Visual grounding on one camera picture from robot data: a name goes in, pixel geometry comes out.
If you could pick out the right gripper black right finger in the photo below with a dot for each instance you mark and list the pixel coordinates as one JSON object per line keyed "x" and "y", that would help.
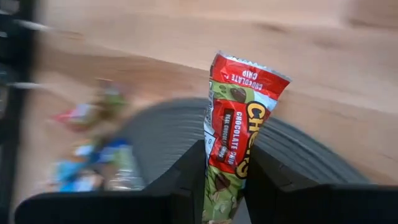
{"x": 311, "y": 205}

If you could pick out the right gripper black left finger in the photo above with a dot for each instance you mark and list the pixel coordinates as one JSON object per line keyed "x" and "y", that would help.
{"x": 124, "y": 208}

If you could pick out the blue granola bar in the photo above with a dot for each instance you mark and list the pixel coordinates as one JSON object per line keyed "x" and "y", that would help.
{"x": 71, "y": 177}
{"x": 109, "y": 149}

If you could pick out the red chocolate chip granola bar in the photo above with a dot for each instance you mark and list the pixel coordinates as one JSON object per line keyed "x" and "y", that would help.
{"x": 239, "y": 130}

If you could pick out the silver green granola bar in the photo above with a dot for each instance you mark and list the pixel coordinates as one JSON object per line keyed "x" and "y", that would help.
{"x": 127, "y": 174}

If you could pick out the red wrapped granola bar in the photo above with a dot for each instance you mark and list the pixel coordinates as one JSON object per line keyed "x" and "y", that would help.
{"x": 77, "y": 116}

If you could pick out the green wrapped granola bar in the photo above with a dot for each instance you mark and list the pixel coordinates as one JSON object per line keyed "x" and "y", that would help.
{"x": 110, "y": 99}

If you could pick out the round grey woven placemat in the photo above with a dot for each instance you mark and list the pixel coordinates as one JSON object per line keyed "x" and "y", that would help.
{"x": 168, "y": 133}

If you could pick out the black table frame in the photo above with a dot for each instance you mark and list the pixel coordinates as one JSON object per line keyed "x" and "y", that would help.
{"x": 12, "y": 93}

